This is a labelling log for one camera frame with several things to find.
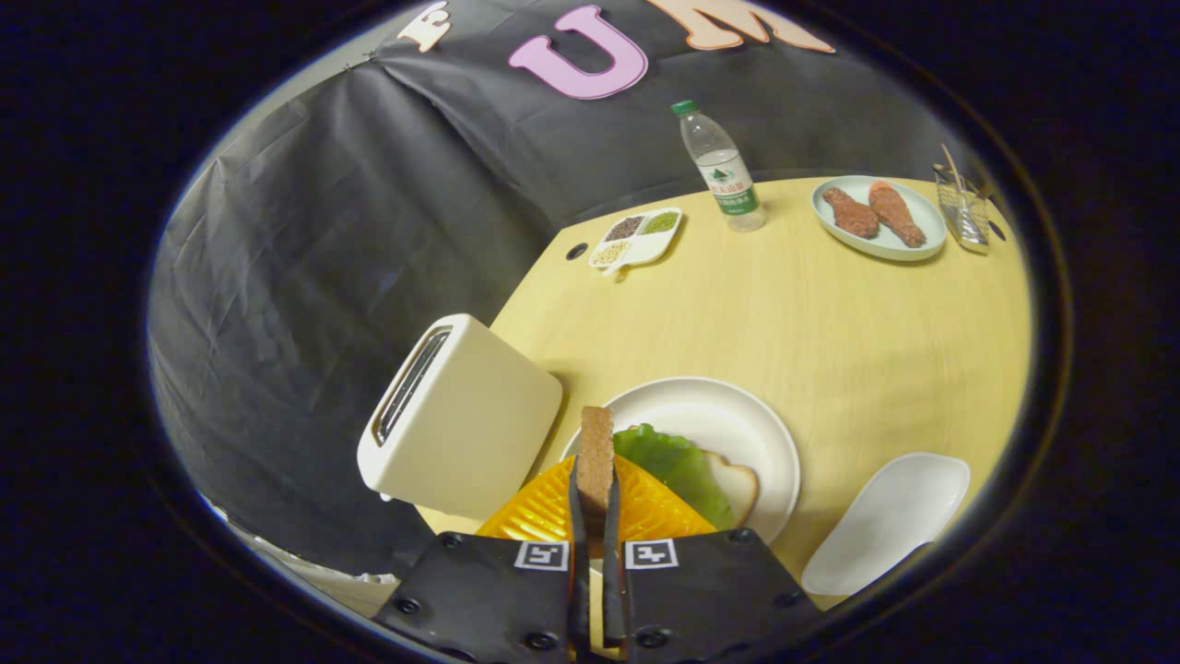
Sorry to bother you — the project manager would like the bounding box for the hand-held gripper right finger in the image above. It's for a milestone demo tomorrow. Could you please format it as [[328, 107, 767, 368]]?
[[604, 454, 824, 664]]

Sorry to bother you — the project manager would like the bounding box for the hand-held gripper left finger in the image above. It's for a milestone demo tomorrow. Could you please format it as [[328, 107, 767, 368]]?
[[373, 456, 591, 664]]

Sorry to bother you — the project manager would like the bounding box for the white bread slice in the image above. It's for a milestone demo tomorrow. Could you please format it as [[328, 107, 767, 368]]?
[[575, 406, 617, 563], [701, 450, 761, 528]]

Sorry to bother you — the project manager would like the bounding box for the green lettuce leaf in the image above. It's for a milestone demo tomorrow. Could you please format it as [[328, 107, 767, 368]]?
[[613, 423, 738, 531]]

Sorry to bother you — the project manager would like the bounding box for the white toaster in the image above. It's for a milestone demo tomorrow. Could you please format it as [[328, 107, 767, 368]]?
[[357, 314, 564, 520]]

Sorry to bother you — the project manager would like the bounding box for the round beige plate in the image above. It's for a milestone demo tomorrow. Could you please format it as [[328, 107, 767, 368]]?
[[559, 376, 802, 545]]

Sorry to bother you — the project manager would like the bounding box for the person's light clothing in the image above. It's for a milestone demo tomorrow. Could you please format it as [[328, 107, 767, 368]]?
[[198, 493, 402, 619]]

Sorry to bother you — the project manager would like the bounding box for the white curved plate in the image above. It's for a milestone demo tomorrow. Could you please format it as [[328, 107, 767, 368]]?
[[801, 452, 972, 598]]

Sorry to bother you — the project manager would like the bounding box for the white divided seasoning tray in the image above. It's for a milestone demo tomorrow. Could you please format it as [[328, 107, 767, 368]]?
[[589, 207, 684, 276]]

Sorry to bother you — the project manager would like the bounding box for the clear plastic water bottle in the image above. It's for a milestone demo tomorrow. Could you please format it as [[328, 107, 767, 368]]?
[[670, 100, 767, 232]]

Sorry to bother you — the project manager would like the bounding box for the light blue oval plate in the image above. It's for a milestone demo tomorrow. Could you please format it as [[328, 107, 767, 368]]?
[[810, 175, 949, 263]]

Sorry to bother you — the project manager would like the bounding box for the black backdrop cloth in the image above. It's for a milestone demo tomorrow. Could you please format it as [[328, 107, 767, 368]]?
[[146, 0, 1015, 577]]

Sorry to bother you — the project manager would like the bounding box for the brown meat piece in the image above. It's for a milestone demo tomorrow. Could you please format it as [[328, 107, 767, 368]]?
[[867, 181, 927, 248], [821, 187, 880, 240]]

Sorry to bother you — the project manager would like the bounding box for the wooden stick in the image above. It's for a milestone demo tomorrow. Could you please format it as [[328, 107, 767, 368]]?
[[938, 143, 969, 199]]

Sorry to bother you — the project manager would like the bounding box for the metal wire holder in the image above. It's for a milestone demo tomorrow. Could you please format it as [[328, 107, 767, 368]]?
[[933, 161, 992, 255]]

